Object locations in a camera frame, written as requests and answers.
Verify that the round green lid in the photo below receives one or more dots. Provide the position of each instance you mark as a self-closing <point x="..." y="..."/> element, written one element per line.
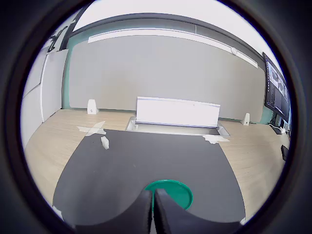
<point x="178" y="192"/>

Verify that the dark grey mat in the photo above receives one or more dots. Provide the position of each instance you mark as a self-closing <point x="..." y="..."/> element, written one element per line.
<point x="146" y="158"/>

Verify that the white tape cross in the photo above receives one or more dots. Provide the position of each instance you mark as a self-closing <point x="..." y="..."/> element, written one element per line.
<point x="58" y="212"/>
<point x="243" y="221"/>
<point x="93" y="128"/>

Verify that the white tape piece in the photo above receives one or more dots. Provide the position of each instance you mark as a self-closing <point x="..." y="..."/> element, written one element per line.
<point x="215" y="139"/>

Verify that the small black flat device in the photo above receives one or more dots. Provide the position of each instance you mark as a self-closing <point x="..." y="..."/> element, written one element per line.
<point x="284" y="153"/>

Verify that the grey partition panel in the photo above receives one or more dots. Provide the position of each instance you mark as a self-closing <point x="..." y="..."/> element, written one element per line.
<point x="158" y="73"/>

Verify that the white partition panel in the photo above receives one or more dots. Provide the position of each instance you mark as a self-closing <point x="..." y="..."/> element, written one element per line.
<point x="52" y="83"/>

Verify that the black computer screen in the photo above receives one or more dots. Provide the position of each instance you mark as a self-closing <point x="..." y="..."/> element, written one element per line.
<point x="274" y="92"/>

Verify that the small white bracket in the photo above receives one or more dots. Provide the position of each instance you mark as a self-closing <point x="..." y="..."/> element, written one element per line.
<point x="246" y="119"/>
<point x="92" y="107"/>

